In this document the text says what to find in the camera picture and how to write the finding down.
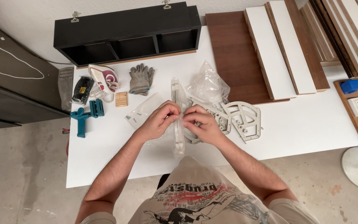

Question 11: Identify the person's right hand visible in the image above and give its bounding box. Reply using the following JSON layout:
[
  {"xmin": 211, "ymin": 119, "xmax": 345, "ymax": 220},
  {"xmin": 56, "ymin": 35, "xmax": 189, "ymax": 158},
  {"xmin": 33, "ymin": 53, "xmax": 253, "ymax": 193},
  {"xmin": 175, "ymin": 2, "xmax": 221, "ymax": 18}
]
[{"xmin": 182, "ymin": 104, "xmax": 226, "ymax": 146}]

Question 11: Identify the person's left hand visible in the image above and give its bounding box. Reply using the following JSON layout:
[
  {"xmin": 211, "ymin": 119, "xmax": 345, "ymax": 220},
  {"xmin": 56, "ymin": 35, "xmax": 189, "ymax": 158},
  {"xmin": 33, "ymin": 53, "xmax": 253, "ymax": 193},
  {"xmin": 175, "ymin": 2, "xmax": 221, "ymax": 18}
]
[{"xmin": 134, "ymin": 100, "xmax": 182, "ymax": 144}]

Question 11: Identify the clear bag with grey bracket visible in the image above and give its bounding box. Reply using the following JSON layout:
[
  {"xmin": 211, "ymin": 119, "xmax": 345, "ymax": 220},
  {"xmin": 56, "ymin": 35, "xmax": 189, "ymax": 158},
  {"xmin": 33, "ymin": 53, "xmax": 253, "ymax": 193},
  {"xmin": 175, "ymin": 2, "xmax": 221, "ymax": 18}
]
[{"xmin": 170, "ymin": 77, "xmax": 188, "ymax": 158}]

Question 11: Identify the flat clear bag with screws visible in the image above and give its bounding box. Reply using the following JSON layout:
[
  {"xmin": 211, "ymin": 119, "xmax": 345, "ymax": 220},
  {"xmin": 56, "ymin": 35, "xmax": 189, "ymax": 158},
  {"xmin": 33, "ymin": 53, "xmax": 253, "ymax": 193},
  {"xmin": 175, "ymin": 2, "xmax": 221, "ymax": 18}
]
[{"xmin": 125, "ymin": 93, "xmax": 167, "ymax": 131}]

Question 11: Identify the small square wood block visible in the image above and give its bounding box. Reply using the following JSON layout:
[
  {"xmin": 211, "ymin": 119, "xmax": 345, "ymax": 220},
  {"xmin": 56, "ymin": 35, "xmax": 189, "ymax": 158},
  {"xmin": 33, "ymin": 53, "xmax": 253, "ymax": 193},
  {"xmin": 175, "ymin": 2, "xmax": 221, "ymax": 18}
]
[{"xmin": 115, "ymin": 92, "xmax": 128, "ymax": 108}]

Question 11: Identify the crumpled clear plastic bag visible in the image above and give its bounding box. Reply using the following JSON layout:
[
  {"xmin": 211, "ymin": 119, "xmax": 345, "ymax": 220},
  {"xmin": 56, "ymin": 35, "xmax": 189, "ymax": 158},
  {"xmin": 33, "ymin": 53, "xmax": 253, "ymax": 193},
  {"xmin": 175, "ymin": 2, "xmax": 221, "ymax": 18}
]
[{"xmin": 185, "ymin": 60, "xmax": 231, "ymax": 105}]

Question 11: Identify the pair of grey work gloves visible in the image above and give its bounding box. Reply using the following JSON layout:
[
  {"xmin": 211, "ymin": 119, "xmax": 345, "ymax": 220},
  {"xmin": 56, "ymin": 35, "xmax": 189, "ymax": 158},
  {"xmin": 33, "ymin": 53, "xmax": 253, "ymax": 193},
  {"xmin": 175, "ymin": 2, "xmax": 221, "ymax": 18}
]
[{"xmin": 129, "ymin": 63, "xmax": 155, "ymax": 96}]

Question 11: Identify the thin brown board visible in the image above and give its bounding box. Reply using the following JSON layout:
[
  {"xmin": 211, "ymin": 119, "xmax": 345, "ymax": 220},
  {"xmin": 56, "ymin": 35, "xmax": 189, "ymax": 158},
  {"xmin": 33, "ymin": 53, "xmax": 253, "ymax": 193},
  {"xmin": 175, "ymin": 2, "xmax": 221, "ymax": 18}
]
[{"xmin": 76, "ymin": 50, "xmax": 197, "ymax": 69}]

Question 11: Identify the white and magenta clothes iron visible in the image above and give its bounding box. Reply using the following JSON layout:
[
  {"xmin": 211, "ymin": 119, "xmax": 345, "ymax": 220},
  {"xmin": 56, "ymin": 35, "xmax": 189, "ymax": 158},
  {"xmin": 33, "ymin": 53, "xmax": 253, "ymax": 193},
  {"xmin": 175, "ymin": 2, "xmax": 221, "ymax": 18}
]
[{"xmin": 88, "ymin": 64, "xmax": 120, "ymax": 103}]

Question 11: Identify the teal bar clamp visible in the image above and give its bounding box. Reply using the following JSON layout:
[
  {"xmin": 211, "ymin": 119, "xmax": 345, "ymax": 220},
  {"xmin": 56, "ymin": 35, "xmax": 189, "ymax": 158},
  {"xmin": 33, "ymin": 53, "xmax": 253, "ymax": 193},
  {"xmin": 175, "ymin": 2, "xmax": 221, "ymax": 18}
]
[{"xmin": 70, "ymin": 99, "xmax": 105, "ymax": 138}]

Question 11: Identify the person's beige printed shirt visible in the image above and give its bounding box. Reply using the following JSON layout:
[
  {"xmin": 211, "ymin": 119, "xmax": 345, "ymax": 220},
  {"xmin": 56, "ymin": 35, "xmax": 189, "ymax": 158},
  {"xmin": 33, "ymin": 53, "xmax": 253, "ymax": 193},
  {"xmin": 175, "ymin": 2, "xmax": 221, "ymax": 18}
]
[{"xmin": 80, "ymin": 156, "xmax": 320, "ymax": 224}]

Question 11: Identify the brown wood panel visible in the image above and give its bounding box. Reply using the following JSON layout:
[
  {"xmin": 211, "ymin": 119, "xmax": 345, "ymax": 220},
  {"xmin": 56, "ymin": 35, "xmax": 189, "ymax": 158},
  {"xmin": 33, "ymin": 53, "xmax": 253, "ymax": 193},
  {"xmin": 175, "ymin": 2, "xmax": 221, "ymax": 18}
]
[{"xmin": 205, "ymin": 11, "xmax": 290, "ymax": 105}]

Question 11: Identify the black electric sander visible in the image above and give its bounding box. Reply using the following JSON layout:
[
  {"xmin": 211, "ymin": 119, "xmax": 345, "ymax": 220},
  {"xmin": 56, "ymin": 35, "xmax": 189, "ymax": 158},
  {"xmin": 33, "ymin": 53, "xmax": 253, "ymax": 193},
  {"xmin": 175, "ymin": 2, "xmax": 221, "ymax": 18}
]
[{"xmin": 71, "ymin": 76, "xmax": 94, "ymax": 105}]

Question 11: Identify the narrow white laminated panel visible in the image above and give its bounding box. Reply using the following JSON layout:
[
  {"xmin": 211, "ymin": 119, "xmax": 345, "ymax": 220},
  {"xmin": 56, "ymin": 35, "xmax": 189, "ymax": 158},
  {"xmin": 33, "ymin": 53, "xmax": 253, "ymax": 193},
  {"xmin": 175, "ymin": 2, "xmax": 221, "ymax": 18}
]
[{"xmin": 244, "ymin": 6, "xmax": 297, "ymax": 100}]

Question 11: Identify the black wooden cabinet box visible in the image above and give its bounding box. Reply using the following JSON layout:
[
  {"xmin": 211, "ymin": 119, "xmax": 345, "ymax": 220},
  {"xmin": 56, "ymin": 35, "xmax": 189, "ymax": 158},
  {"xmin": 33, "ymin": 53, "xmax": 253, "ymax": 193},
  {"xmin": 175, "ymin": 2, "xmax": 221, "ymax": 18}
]
[{"xmin": 54, "ymin": 1, "xmax": 202, "ymax": 67}]

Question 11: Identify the wide white laminated panel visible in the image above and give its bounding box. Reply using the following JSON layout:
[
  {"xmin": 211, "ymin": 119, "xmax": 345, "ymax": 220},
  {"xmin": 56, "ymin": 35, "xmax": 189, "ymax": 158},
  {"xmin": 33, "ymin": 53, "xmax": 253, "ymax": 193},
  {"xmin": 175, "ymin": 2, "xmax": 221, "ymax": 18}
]
[{"xmin": 265, "ymin": 1, "xmax": 330, "ymax": 95}]

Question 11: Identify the dark grey cabinet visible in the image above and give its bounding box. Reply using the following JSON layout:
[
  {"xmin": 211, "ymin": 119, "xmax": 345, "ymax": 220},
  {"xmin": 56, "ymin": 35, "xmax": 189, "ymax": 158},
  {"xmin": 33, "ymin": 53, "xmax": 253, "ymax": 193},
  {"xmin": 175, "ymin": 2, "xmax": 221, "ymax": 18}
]
[{"xmin": 0, "ymin": 16, "xmax": 71, "ymax": 131}]

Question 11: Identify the blue power plug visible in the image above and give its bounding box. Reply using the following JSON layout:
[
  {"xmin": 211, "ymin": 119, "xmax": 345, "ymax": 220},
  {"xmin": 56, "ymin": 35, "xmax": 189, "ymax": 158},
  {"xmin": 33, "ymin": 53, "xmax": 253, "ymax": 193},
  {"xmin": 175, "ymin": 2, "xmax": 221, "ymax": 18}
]
[{"xmin": 340, "ymin": 79, "xmax": 358, "ymax": 95}]

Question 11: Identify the stack of leaning panels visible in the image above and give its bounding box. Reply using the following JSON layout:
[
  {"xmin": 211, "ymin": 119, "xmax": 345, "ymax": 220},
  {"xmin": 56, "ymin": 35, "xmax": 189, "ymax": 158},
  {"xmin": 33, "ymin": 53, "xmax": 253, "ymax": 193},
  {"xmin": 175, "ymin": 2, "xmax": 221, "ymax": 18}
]
[{"xmin": 300, "ymin": 0, "xmax": 358, "ymax": 77}]

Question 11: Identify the grey lift mechanism bracket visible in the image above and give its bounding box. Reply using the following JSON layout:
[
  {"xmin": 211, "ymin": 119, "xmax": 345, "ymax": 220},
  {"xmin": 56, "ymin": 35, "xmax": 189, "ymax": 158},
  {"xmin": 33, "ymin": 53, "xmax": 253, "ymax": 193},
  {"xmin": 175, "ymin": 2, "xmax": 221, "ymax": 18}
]
[{"xmin": 184, "ymin": 96, "xmax": 262, "ymax": 144}]

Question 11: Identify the red handled tool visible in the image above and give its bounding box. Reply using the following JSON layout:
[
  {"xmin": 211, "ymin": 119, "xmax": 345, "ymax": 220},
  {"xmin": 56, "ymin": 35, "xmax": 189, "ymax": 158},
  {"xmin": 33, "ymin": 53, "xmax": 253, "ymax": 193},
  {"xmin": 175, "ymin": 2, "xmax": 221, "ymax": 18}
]
[{"xmin": 62, "ymin": 128, "xmax": 71, "ymax": 157}]

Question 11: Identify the thin white cable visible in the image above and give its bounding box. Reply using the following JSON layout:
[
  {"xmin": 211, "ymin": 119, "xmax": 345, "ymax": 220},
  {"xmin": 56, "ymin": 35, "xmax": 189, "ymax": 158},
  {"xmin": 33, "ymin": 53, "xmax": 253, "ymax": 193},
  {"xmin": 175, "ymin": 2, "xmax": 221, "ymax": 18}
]
[{"xmin": 0, "ymin": 35, "xmax": 45, "ymax": 80}]

